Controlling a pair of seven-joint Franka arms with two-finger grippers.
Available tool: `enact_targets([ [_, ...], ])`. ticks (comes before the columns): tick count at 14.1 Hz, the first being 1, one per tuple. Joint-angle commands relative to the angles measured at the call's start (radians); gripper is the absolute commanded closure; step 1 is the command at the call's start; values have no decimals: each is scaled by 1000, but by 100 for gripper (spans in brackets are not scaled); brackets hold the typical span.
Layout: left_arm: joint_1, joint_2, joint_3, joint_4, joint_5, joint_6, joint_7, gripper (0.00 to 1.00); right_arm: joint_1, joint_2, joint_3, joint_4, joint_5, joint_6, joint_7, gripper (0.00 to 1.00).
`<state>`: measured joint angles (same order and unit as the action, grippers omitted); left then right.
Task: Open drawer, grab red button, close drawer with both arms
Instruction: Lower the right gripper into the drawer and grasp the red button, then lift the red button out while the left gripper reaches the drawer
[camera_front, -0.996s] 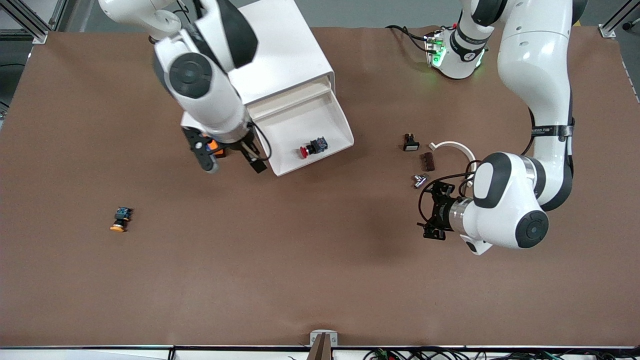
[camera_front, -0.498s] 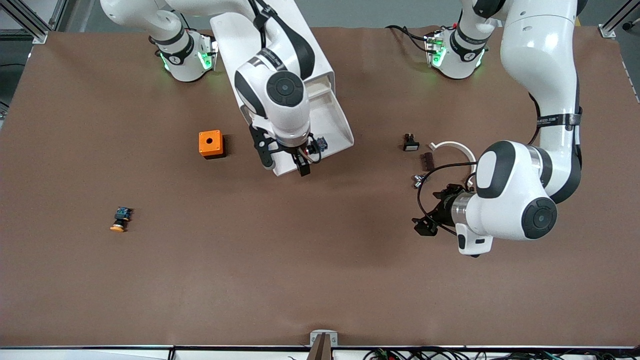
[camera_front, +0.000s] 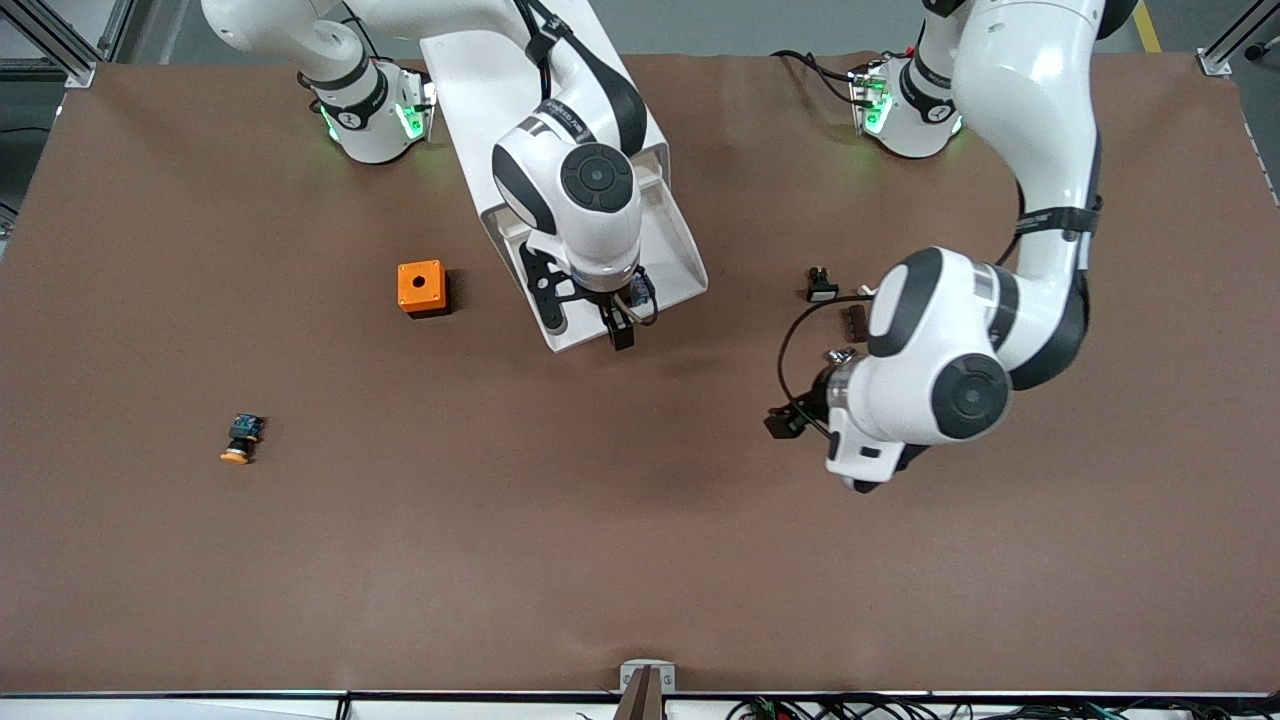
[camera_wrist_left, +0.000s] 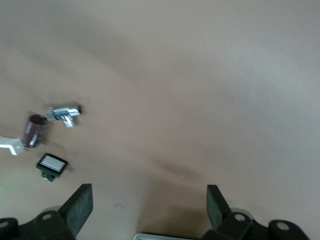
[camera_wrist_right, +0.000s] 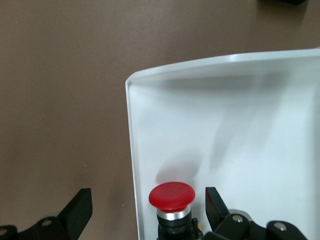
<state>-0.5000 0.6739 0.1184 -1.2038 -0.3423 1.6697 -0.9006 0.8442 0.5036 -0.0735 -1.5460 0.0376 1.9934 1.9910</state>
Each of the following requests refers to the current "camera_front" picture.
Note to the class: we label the orange button enclosure box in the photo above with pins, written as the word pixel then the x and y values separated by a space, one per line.
pixel 420 285

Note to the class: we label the aluminium frame profile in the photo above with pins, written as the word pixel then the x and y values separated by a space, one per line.
pixel 1215 62
pixel 78 70

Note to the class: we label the red mushroom push button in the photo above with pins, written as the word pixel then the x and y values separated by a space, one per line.
pixel 643 290

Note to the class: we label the small black contact block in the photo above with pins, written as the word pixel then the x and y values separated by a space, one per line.
pixel 822 290

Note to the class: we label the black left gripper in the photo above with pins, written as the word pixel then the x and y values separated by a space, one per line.
pixel 814 398

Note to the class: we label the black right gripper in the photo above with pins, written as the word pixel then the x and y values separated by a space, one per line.
pixel 617 322

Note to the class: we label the yellow mushroom push button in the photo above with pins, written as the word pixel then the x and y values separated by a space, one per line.
pixel 243 435

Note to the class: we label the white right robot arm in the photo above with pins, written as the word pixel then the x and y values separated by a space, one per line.
pixel 590 180

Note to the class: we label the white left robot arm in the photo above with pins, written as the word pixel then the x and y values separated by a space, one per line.
pixel 1030 100

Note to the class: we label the brown terminal block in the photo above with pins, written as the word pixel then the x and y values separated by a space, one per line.
pixel 852 324

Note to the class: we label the white table edge rail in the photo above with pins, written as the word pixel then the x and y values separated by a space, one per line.
pixel 200 708

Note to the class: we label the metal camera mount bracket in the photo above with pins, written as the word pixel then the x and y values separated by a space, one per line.
pixel 647 685

